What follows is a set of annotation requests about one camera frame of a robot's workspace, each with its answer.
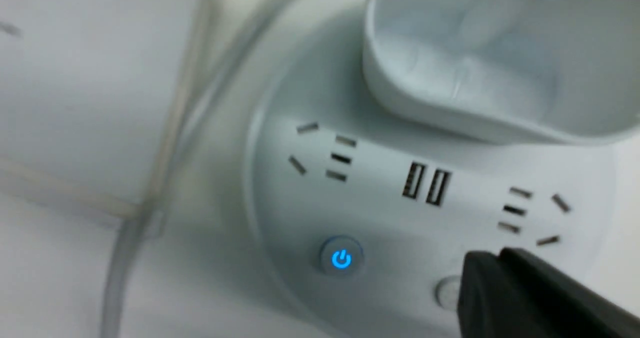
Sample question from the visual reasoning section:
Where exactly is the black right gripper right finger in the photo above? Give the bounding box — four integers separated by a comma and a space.
500, 247, 640, 337

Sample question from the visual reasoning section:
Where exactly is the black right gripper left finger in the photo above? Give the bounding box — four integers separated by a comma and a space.
457, 251, 570, 337

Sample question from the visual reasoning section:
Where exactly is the white round desk lamp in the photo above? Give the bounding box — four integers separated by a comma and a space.
240, 0, 639, 337

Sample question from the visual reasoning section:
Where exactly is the white power cable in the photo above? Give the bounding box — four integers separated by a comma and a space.
100, 0, 321, 338

